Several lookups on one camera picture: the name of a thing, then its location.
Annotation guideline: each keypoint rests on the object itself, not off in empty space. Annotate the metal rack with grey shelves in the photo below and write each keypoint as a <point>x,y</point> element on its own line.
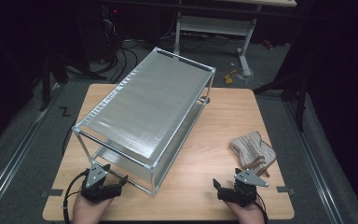
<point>149,102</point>

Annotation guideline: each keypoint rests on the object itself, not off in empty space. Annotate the small red object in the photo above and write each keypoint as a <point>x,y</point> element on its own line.
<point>268,44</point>

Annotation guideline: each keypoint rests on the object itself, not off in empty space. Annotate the grey tape strip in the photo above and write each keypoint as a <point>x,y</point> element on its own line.
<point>285,190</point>
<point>52,193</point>

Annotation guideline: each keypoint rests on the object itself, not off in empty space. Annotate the person's right hand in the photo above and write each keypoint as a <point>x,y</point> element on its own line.
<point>248,214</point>

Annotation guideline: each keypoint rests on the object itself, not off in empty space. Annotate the striped beige cloth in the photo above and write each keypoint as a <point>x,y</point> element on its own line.
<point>253,151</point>

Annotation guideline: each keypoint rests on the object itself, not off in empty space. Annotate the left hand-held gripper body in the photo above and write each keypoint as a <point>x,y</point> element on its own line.
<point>95,179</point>

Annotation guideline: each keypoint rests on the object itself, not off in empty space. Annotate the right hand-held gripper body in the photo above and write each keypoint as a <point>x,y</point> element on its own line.
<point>244,191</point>

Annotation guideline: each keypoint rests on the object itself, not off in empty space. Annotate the grey floor rail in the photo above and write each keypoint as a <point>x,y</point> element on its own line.
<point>313,165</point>
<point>15,152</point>

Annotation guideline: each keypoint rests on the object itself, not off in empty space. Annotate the round grey table grommet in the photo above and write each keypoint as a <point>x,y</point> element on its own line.
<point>204,100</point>

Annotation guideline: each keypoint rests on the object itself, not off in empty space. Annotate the small yellow object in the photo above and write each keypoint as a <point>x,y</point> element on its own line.
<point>228,78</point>

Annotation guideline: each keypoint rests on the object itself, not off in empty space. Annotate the black metal stand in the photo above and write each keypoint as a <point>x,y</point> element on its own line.
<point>300,102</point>
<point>46,84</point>

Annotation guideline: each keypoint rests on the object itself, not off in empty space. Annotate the person's left hand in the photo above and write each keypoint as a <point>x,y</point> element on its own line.
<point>88,213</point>

